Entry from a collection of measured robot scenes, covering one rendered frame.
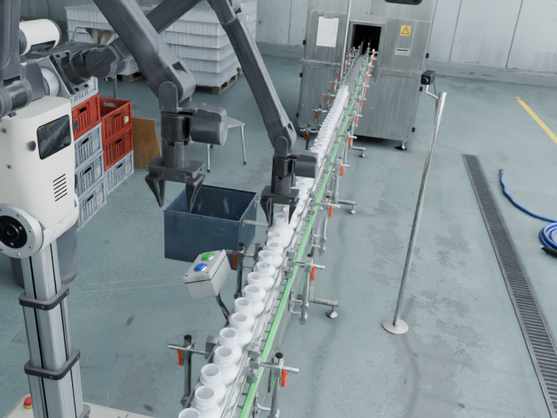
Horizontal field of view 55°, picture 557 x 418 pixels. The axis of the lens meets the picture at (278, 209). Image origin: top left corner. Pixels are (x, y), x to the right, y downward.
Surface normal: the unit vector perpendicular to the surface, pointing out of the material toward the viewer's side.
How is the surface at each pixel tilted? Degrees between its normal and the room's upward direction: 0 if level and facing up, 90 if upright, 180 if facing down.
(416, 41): 90
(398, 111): 90
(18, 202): 101
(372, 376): 0
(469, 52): 90
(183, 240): 90
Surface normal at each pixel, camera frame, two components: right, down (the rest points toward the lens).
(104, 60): -0.21, 0.39
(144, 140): -0.18, 0.58
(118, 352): 0.07, -0.90
